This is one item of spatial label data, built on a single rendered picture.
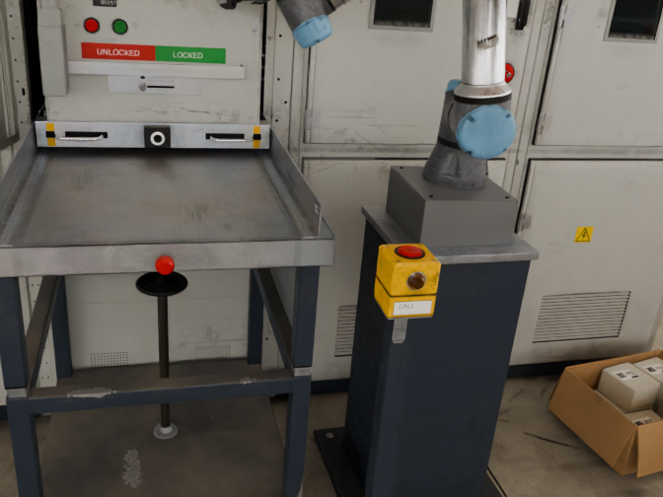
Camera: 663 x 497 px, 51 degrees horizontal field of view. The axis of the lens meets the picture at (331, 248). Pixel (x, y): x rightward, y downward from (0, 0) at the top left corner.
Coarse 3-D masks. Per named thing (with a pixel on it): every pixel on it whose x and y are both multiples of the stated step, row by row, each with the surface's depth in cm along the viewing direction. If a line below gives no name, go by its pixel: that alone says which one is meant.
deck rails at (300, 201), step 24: (24, 144) 146; (24, 168) 146; (264, 168) 164; (288, 168) 153; (0, 192) 122; (24, 192) 137; (288, 192) 149; (312, 192) 131; (0, 216) 121; (24, 216) 126; (312, 216) 132; (0, 240) 116
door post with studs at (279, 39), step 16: (272, 0) 174; (272, 16) 176; (272, 32) 177; (288, 32) 178; (272, 48) 179; (288, 48) 180; (272, 64) 181; (288, 64) 181; (272, 80) 182; (288, 80) 183; (272, 96) 184; (288, 96) 185; (272, 112) 185; (288, 112) 186; (272, 336) 214; (272, 352) 216; (272, 368) 219
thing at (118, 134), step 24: (48, 120) 159; (72, 120) 161; (264, 120) 175; (72, 144) 162; (96, 144) 163; (120, 144) 164; (144, 144) 166; (192, 144) 168; (216, 144) 170; (240, 144) 171; (264, 144) 173
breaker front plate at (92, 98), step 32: (64, 0) 150; (128, 0) 153; (160, 0) 155; (192, 0) 156; (128, 32) 156; (160, 32) 157; (192, 32) 159; (224, 32) 161; (256, 32) 162; (192, 64) 162; (224, 64) 164; (256, 64) 165; (96, 96) 160; (128, 96) 161; (160, 96) 163; (192, 96) 165; (224, 96) 167; (256, 96) 168
